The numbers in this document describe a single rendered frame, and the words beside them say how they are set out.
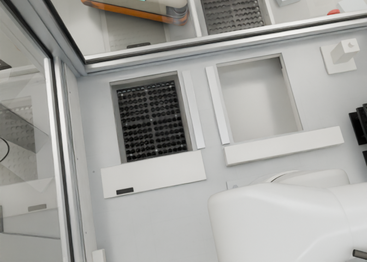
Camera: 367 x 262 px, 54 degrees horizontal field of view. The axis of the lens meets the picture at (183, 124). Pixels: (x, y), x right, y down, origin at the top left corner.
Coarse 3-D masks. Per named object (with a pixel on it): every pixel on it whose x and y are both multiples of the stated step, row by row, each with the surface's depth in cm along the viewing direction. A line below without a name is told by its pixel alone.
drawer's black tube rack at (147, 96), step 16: (128, 96) 111; (144, 96) 108; (160, 96) 111; (176, 96) 108; (128, 112) 107; (144, 112) 107; (160, 112) 107; (176, 112) 110; (128, 128) 109; (144, 128) 106; (160, 128) 109; (176, 128) 106; (128, 144) 104; (144, 144) 104; (160, 144) 104; (176, 144) 104; (128, 160) 103
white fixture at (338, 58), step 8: (344, 40) 99; (352, 40) 97; (320, 48) 107; (328, 48) 107; (336, 48) 102; (344, 48) 98; (352, 48) 98; (328, 56) 106; (336, 56) 103; (344, 56) 100; (352, 56) 102; (328, 64) 106; (336, 64) 106; (344, 64) 106; (352, 64) 106; (328, 72) 105; (336, 72) 105
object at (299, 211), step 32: (224, 192) 43; (256, 192) 42; (288, 192) 42; (320, 192) 42; (352, 192) 42; (224, 224) 42; (256, 224) 41; (288, 224) 40; (320, 224) 40; (352, 224) 40; (224, 256) 42; (256, 256) 40; (288, 256) 39; (320, 256) 39; (352, 256) 41
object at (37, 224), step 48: (0, 0) 64; (0, 48) 60; (0, 96) 57; (48, 96) 82; (0, 144) 54; (48, 144) 76; (0, 192) 51; (48, 192) 71; (0, 240) 49; (48, 240) 66
